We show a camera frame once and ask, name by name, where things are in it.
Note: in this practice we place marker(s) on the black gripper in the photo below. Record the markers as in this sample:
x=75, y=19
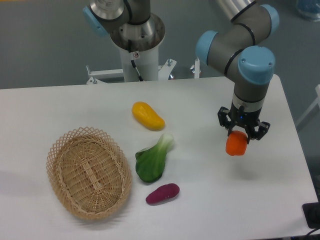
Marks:
x=248, y=120

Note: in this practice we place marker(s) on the orange fruit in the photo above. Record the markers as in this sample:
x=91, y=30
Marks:
x=236, y=144

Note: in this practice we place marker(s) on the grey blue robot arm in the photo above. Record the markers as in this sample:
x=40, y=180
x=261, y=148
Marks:
x=236, y=53

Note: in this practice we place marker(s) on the yellow mango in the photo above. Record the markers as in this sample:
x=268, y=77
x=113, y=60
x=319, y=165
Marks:
x=147, y=116

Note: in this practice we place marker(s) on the green bok choy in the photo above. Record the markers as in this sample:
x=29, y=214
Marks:
x=151, y=161

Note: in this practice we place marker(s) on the purple sweet potato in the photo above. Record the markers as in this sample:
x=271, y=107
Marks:
x=163, y=193

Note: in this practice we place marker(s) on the black device at table edge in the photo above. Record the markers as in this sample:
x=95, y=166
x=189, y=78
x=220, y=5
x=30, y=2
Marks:
x=312, y=214

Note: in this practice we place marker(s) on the blue object top right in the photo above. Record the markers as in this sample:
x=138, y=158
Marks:
x=308, y=9

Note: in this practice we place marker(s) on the woven wicker basket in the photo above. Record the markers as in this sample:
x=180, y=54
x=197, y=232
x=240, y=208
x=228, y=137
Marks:
x=89, y=173

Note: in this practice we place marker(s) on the white frame right edge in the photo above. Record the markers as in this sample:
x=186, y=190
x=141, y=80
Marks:
x=310, y=111

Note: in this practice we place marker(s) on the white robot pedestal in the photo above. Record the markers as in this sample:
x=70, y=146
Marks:
x=138, y=47

